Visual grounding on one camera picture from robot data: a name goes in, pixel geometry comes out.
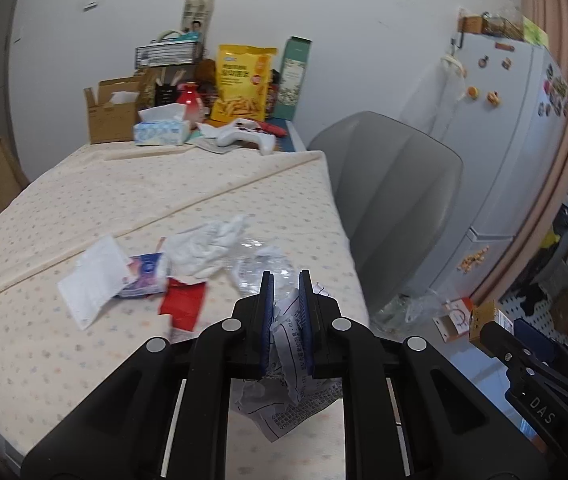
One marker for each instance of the white game controller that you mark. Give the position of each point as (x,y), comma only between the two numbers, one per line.
(246,135)

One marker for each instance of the clear plastic bottle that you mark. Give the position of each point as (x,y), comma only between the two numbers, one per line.
(259,265)

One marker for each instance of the red sausage stick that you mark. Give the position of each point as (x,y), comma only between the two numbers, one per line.
(274,129)

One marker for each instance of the purple tissue pack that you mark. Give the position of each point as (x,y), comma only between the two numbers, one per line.
(145,275)

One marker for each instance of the red vase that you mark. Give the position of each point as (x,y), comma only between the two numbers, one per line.
(190,102)

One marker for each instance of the orange and white box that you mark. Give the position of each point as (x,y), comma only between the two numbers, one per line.
(453,320)

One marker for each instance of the white paper sheet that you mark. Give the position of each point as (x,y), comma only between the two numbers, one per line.
(95,282)

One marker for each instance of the open cardboard box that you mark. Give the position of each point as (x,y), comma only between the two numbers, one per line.
(109,120)

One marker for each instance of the yellow fridge magnets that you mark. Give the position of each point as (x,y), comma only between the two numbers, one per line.
(474,260)

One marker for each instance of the white refrigerator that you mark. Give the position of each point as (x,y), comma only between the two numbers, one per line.
(504,160)

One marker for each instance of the beige paper bag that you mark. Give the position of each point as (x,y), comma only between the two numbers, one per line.
(198,10)

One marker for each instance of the clear plastic bag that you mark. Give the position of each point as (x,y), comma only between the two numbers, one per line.
(409,310)

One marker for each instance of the brown cardboard scrap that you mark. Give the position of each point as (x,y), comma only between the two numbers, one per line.
(484,320)

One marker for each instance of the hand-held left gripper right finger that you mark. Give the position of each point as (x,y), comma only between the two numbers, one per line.
(306,320)

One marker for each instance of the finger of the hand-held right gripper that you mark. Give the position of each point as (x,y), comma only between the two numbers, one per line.
(531,342)
(501,342)

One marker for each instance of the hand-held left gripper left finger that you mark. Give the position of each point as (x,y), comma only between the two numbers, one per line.
(266,320)

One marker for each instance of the red snack bag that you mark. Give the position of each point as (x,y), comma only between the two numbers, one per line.
(271,100)

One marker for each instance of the blue tissue box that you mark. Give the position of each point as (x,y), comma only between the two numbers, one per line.
(160,132)

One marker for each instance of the white tote bag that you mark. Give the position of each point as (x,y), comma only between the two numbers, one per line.
(439,95)

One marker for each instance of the black pen holder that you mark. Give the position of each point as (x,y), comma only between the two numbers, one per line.
(166,95)

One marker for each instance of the tall green box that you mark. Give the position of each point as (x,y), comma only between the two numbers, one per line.
(294,77)

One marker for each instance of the yellow snack bag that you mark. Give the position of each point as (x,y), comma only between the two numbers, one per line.
(241,80)

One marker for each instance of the grey chair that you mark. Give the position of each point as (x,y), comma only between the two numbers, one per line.
(394,195)

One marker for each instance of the red wrapper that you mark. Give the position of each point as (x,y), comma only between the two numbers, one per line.
(184,305)

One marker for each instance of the small wooden box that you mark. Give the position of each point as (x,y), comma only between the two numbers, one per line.
(471,25)

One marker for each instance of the dotted cream tablecloth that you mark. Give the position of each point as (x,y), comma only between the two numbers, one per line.
(114,190)

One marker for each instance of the printed paper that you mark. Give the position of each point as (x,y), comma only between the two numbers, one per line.
(289,400)

